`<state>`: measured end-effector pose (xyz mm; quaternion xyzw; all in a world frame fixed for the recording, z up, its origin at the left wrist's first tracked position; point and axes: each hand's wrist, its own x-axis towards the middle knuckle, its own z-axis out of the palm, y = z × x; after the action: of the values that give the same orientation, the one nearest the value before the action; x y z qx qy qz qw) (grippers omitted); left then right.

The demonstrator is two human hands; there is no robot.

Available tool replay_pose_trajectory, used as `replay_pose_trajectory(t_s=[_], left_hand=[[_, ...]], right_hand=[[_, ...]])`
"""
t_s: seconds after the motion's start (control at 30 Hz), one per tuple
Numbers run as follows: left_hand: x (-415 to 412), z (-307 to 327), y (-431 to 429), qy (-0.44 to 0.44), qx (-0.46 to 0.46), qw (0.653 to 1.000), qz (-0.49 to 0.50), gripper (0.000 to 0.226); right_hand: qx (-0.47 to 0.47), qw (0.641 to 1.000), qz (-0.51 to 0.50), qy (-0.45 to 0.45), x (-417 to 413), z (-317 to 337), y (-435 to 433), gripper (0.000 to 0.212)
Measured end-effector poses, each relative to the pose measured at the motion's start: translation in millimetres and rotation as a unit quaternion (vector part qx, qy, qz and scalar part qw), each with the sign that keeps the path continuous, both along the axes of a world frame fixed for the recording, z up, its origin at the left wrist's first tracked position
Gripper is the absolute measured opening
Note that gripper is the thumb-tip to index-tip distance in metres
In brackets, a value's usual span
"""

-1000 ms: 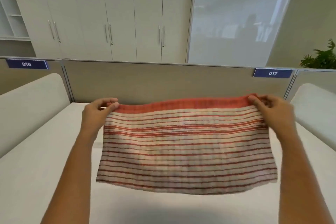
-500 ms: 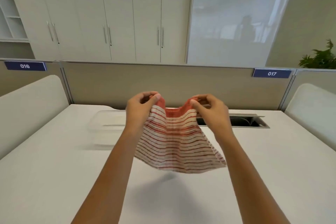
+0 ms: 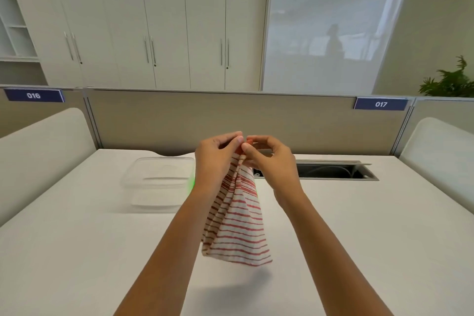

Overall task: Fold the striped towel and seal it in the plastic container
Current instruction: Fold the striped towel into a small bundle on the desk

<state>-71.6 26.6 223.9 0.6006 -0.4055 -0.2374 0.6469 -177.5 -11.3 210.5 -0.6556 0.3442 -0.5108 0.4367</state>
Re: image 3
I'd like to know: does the person's right hand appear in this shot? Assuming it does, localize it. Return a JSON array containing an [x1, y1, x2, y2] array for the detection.
[[242, 135, 306, 211]]

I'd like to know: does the person's left hand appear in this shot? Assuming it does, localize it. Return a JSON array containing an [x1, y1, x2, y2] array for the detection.
[[195, 131, 245, 194]]

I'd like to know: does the red striped white cloth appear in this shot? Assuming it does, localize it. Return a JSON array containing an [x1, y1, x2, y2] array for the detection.
[[201, 138, 273, 267]]

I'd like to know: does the person's right forearm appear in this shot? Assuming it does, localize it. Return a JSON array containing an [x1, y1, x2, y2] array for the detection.
[[275, 192, 395, 316]]

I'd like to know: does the person's left forearm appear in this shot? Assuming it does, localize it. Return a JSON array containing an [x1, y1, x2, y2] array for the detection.
[[114, 179, 223, 316]]

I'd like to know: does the beige desk partition panel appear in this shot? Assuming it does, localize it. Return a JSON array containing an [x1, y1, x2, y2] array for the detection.
[[394, 96, 474, 159], [83, 87, 417, 159], [0, 84, 101, 150]]

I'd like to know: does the clear plastic container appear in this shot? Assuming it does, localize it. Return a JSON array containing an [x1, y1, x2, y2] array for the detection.
[[120, 157, 196, 191]]

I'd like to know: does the clear plastic lid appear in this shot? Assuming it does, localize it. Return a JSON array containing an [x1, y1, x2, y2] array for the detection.
[[130, 187, 188, 213]]

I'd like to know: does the blue number sign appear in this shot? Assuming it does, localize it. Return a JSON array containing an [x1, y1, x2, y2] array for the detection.
[[3, 88, 66, 103], [353, 96, 409, 111]]

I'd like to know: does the frosted glass panel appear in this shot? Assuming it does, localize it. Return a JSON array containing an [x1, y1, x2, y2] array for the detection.
[[259, 0, 419, 93]]

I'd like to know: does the white curved side divider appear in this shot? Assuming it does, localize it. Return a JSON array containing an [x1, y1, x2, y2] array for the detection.
[[399, 117, 474, 213], [0, 107, 98, 228]]

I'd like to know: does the green potted plant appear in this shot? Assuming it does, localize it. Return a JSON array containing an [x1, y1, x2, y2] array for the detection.
[[418, 55, 474, 99]]

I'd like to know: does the white open shelf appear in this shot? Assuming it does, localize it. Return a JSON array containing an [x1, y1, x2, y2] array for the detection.
[[0, 0, 40, 63]]

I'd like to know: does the white wall cabinet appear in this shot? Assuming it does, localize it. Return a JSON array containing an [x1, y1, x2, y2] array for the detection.
[[3, 0, 273, 91]]

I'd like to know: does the row of metal cabinet handles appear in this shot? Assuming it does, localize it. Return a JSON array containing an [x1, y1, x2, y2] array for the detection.
[[63, 31, 230, 70]]

